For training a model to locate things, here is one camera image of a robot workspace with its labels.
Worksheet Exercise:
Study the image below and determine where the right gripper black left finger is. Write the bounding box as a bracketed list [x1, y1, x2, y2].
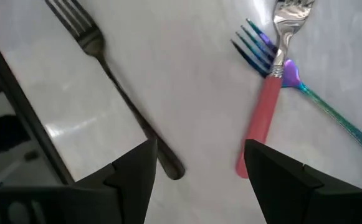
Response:
[74, 139, 158, 224]

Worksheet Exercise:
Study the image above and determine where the black metal fork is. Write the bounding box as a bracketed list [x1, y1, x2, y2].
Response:
[44, 0, 186, 181]

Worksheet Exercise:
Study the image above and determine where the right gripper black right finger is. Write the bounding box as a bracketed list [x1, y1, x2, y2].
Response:
[244, 139, 362, 224]

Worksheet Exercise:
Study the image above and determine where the red-handled silver fork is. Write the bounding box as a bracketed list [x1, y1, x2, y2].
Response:
[235, 0, 316, 180]

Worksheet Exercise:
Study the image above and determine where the black aluminium table frame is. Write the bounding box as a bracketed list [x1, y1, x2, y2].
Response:
[0, 20, 75, 187]

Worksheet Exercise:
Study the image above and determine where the iridescent blue-purple fork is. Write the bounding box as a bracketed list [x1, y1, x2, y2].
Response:
[230, 17, 362, 166]

